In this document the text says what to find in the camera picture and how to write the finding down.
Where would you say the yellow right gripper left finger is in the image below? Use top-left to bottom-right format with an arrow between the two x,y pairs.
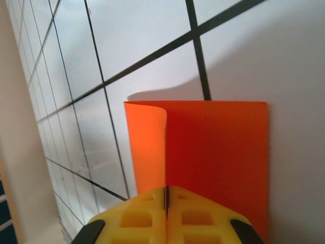
73,186 -> 168,244

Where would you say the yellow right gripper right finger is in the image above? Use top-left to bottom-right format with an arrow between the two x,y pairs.
167,186 -> 268,244

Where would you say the orange square paper sheet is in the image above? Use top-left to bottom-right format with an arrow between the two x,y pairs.
123,100 -> 270,242

